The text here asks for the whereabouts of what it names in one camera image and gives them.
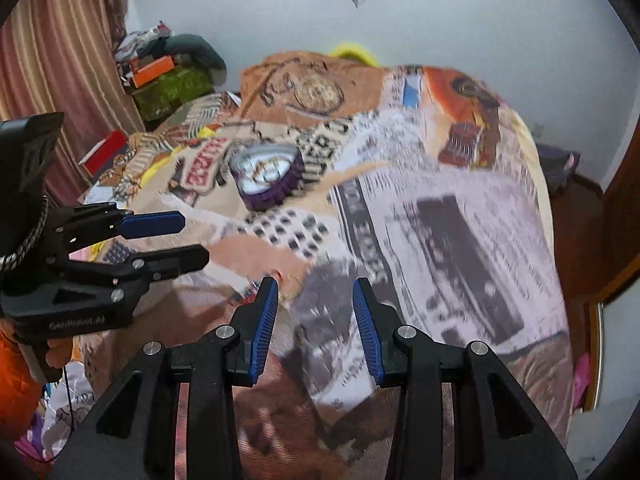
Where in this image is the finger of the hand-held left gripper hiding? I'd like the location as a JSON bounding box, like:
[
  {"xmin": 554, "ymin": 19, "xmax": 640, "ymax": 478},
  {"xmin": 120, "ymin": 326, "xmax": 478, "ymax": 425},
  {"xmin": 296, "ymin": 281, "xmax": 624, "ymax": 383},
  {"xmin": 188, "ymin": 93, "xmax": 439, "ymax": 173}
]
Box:
[
  {"xmin": 52, "ymin": 203, "xmax": 187, "ymax": 252},
  {"xmin": 47, "ymin": 245, "xmax": 210, "ymax": 302}
]

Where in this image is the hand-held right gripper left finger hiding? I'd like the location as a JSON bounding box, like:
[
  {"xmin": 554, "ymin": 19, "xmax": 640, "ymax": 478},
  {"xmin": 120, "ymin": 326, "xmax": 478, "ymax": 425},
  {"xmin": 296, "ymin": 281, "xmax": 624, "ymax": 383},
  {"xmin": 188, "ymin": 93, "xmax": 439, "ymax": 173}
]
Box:
[{"xmin": 50, "ymin": 276, "xmax": 280, "ymax": 480}]

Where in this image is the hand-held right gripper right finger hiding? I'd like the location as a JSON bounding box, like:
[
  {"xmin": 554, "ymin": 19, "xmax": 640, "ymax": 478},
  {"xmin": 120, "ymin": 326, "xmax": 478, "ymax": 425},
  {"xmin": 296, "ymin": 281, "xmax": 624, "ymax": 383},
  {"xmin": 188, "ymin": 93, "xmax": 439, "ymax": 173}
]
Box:
[{"xmin": 351, "ymin": 277, "xmax": 581, "ymax": 480}]

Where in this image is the purple heart-shaped box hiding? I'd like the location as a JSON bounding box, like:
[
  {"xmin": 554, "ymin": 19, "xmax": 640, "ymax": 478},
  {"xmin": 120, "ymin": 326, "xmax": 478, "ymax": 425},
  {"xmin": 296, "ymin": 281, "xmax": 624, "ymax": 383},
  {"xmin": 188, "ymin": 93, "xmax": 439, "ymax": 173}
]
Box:
[{"xmin": 229, "ymin": 142, "xmax": 306, "ymax": 211}]

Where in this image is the person's left hand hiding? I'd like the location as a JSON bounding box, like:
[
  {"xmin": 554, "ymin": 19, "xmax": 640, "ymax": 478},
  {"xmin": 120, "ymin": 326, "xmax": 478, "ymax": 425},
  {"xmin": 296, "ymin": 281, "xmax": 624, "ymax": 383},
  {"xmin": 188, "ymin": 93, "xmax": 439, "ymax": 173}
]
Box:
[{"xmin": 46, "ymin": 338, "xmax": 77, "ymax": 377}]

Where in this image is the red box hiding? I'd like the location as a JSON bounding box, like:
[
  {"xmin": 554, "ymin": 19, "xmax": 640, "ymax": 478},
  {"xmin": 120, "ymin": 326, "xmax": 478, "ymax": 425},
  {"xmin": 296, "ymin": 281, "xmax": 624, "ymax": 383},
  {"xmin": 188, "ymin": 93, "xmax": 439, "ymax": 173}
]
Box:
[{"xmin": 77, "ymin": 130, "xmax": 128, "ymax": 176}]

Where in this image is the white plastic bag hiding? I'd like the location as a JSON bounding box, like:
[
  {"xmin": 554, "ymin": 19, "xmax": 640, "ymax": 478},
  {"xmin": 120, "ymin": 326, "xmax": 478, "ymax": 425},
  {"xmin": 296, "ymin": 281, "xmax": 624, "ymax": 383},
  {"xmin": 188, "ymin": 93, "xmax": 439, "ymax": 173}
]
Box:
[{"xmin": 42, "ymin": 360, "xmax": 101, "ymax": 461}]

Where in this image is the green patterned storage box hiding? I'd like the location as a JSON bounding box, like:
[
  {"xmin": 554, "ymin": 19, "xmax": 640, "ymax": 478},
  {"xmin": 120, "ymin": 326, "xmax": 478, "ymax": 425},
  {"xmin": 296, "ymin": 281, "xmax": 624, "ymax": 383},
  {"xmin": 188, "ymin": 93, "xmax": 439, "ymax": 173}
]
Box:
[{"xmin": 132, "ymin": 66, "xmax": 213, "ymax": 121}]

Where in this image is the printed blanket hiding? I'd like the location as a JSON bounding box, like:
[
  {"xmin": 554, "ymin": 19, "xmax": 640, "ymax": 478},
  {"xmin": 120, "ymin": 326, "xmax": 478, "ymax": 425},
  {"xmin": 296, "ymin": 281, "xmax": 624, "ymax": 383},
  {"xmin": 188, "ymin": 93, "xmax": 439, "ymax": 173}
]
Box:
[{"xmin": 75, "ymin": 50, "xmax": 573, "ymax": 480}]

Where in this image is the orange box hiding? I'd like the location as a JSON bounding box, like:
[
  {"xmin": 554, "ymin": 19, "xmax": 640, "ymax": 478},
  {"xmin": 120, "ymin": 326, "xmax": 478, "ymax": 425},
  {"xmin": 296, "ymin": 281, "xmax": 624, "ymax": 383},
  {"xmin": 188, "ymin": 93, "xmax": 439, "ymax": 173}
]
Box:
[{"xmin": 131, "ymin": 56, "xmax": 176, "ymax": 86}]

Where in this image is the pile of clothes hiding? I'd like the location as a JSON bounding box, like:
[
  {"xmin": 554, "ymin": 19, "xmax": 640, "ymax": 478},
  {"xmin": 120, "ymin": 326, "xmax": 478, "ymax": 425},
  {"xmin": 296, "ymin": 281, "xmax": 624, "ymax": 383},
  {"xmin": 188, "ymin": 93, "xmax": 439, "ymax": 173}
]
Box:
[{"xmin": 115, "ymin": 22, "xmax": 173, "ymax": 61}]

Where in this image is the striped curtain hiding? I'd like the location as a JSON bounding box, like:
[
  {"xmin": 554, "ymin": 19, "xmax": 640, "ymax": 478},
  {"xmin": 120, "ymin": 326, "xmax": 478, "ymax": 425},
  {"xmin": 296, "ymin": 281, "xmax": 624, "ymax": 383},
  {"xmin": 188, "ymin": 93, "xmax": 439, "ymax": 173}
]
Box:
[{"xmin": 0, "ymin": 0, "xmax": 146, "ymax": 211}]

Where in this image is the pink cloth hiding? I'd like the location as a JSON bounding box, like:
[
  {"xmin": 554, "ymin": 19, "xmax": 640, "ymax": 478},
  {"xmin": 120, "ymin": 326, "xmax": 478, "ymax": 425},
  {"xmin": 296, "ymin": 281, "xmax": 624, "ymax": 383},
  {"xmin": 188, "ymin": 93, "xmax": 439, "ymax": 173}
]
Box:
[{"xmin": 572, "ymin": 352, "xmax": 592, "ymax": 401}]

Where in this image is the dark bag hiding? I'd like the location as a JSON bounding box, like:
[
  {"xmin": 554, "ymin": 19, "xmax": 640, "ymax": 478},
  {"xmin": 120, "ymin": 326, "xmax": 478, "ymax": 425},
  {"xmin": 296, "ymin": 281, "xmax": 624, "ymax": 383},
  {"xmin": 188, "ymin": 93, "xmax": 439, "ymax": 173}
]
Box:
[{"xmin": 537, "ymin": 142, "xmax": 581, "ymax": 196}]

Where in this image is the yellow hoop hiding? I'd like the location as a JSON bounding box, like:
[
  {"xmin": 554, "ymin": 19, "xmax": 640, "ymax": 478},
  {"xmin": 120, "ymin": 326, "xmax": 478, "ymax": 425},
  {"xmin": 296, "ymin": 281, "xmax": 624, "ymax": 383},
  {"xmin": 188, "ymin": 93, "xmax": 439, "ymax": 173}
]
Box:
[{"xmin": 332, "ymin": 42, "xmax": 378, "ymax": 66}]

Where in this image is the wooden door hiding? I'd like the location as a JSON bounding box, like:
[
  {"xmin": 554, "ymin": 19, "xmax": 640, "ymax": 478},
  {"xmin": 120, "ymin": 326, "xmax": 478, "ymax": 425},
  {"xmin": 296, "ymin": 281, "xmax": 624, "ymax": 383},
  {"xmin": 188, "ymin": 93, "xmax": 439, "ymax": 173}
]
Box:
[{"xmin": 602, "ymin": 115, "xmax": 640, "ymax": 306}]

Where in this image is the black white braided cord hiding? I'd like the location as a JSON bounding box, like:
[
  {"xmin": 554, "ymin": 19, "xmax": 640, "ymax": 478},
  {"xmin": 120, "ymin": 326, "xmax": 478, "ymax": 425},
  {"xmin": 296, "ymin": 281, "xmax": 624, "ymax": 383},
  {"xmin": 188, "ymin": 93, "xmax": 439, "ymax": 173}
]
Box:
[{"xmin": 0, "ymin": 195, "xmax": 49, "ymax": 273}]

